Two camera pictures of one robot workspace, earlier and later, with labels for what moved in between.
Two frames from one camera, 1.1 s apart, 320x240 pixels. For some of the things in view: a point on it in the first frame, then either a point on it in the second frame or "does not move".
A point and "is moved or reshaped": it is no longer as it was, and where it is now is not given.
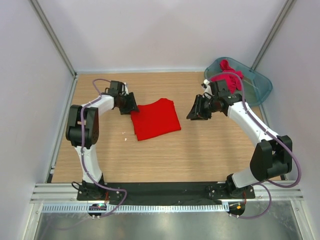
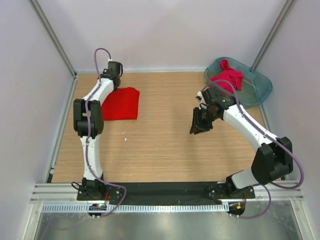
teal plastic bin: x=256 y=87 does not move
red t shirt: x=154 y=119 is moved or reshaped
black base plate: x=213 y=193 does not move
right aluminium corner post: x=282 y=15 does not move
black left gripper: x=131 y=106 -> x=103 y=73
